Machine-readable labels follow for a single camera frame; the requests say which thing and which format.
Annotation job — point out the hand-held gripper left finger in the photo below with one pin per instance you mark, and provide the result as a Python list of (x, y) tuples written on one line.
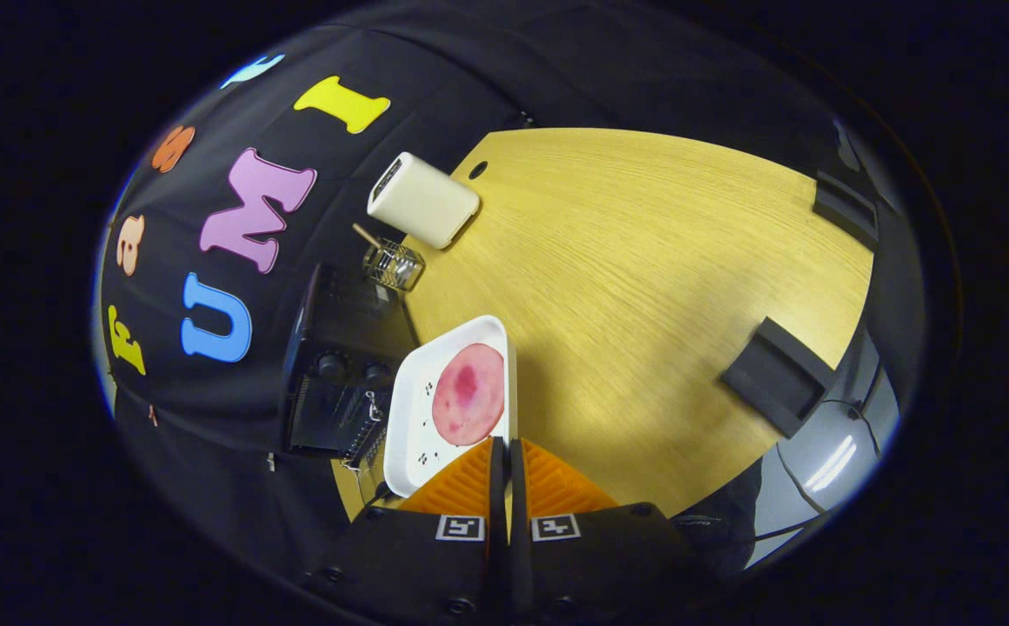
[(417, 565)]

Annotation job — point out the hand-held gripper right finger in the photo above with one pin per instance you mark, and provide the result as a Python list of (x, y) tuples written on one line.
[(591, 565)]

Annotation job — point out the white square food tray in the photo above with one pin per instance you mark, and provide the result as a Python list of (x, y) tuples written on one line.
[(413, 417)]

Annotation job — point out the pink round meat slice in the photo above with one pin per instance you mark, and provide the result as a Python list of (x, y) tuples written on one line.
[(467, 396)]

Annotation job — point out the black toaster oven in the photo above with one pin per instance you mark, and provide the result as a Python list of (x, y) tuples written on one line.
[(339, 322)]

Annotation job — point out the white bread toaster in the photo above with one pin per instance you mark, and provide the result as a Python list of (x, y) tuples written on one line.
[(426, 204)]

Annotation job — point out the black table clamp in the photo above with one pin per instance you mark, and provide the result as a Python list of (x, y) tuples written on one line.
[(778, 374), (847, 209)]

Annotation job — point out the wooden stick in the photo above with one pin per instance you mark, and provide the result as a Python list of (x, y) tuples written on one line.
[(367, 235)]

